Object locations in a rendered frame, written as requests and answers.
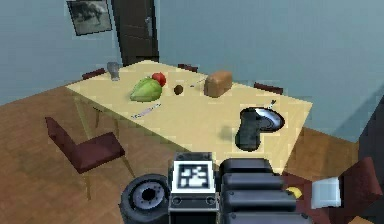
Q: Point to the grey glass cup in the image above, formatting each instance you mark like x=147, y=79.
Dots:
x=113, y=70

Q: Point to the dark red chair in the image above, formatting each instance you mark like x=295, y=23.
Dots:
x=90, y=151
x=353, y=193
x=187, y=67
x=93, y=73
x=268, y=88

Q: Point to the brown potato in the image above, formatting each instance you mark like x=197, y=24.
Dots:
x=178, y=89

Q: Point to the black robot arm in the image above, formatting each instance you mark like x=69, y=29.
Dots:
x=233, y=193

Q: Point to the red tomato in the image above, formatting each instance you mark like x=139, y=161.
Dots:
x=160, y=78

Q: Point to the green lettuce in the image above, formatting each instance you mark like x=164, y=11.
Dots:
x=146, y=90

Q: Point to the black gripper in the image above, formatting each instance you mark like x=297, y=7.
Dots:
x=146, y=196

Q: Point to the grey butter knife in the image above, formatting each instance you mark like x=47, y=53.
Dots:
x=197, y=82

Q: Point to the framed grey picture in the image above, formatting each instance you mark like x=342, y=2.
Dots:
x=89, y=16

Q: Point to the pale wooden dining table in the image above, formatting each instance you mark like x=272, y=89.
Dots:
x=200, y=120

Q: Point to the grey fork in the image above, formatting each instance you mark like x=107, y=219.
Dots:
x=270, y=104

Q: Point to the dark brown room door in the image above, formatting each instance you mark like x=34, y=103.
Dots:
x=135, y=33

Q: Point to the brown bread loaf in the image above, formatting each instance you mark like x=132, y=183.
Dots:
x=218, y=83

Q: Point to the white cloth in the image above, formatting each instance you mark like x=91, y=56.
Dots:
x=326, y=192

